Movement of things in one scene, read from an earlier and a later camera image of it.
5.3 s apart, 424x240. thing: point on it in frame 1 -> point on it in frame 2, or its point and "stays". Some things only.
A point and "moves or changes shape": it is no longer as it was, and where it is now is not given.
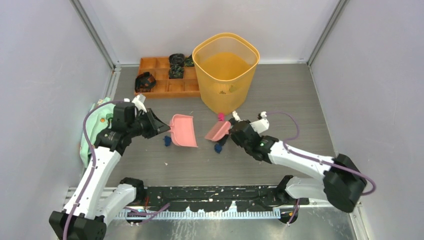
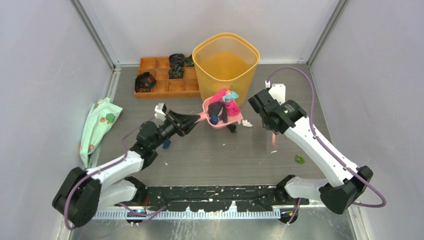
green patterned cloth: (96, 121) stays
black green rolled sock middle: (176, 71) stays
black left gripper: (156, 126) -> (182, 123)
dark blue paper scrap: (218, 148) -> (214, 119)
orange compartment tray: (156, 70) stays
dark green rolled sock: (188, 62) stays
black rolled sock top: (176, 59) stays
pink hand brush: (221, 130) moves or changes shape
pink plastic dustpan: (182, 130) -> (204, 116)
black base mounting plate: (219, 198) stays
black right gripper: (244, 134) -> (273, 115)
